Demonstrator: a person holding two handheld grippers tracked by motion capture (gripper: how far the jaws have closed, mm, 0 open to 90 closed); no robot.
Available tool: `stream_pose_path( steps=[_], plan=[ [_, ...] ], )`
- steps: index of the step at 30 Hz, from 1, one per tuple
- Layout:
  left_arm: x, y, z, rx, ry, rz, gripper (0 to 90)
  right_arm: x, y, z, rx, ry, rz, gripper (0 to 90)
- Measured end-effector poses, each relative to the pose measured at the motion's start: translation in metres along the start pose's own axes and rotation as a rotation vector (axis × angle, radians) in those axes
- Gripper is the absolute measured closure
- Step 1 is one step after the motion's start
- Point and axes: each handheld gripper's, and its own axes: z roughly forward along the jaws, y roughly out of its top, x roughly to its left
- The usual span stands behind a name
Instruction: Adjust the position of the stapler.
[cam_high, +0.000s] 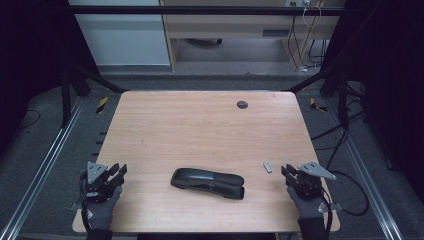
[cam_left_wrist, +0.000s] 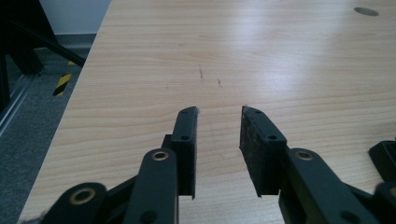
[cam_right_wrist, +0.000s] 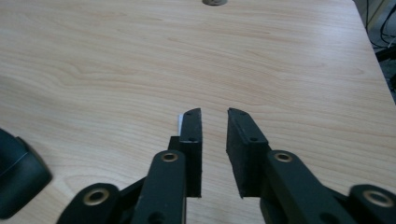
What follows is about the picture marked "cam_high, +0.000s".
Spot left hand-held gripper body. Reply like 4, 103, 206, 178
79, 161, 118, 204

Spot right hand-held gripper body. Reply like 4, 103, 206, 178
288, 161, 337, 200

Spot black stapler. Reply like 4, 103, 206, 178
170, 167, 246, 201

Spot person's right hand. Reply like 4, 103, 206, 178
287, 187, 329, 221

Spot yellow black tape strip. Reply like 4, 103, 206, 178
309, 97, 328, 113
95, 96, 110, 115

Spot black metal stand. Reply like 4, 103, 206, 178
59, 63, 128, 129
288, 66, 351, 129

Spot white cabinet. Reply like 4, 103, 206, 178
68, 0, 172, 67

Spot dark elongated object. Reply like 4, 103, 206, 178
183, 38, 223, 47

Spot light wooden desk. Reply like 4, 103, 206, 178
159, 0, 346, 72

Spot right hand-held gripper cable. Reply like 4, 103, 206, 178
319, 186, 335, 240

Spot hand-held gripper cable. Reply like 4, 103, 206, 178
79, 173, 93, 232
319, 186, 335, 240

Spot left hand-held gripper cable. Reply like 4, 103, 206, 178
79, 173, 93, 232

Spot aluminium floor rail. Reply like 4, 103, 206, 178
0, 96, 86, 240
324, 99, 404, 240

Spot black floor cable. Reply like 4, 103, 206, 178
311, 109, 371, 217

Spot thin dark floor cable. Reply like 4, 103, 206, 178
18, 109, 42, 130

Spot black cables below desk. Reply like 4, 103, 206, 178
287, 14, 329, 73

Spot white hanging cable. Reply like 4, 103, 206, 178
302, 5, 323, 28

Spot black horizontal frame bar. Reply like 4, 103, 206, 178
68, 4, 348, 17

